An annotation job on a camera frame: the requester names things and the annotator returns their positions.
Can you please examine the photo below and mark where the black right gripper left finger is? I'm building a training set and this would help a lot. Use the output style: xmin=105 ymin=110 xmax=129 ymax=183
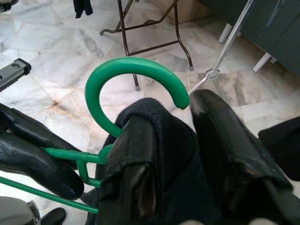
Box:
xmin=98 ymin=116 xmax=163 ymax=225

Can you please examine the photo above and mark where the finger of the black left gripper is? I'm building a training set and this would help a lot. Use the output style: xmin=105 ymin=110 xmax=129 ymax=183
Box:
xmin=0 ymin=103 xmax=79 ymax=169
xmin=0 ymin=135 xmax=85 ymax=201

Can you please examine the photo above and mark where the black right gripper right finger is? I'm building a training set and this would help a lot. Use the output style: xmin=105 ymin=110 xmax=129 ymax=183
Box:
xmin=189 ymin=89 xmax=300 ymax=225

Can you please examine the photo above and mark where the black shirt with yellow logo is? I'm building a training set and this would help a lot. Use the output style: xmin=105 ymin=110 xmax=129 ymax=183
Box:
xmin=82 ymin=97 xmax=300 ymax=225

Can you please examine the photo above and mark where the green plastic hanger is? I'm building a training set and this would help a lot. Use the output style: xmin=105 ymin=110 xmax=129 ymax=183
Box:
xmin=0 ymin=57 xmax=190 ymax=214

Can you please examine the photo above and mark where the navy blue shirt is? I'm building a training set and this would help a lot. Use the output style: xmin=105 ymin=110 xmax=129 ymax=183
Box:
xmin=73 ymin=0 xmax=94 ymax=19

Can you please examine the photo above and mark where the marble folding table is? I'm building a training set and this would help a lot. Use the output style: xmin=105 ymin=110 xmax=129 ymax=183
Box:
xmin=99 ymin=0 xmax=195 ymax=91

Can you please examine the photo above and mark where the silver metal clothes rack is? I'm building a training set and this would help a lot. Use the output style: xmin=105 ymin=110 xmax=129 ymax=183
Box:
xmin=187 ymin=0 xmax=255 ymax=94

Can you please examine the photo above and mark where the black TV cabinet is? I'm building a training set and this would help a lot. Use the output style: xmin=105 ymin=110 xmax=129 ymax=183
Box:
xmin=206 ymin=0 xmax=300 ymax=72

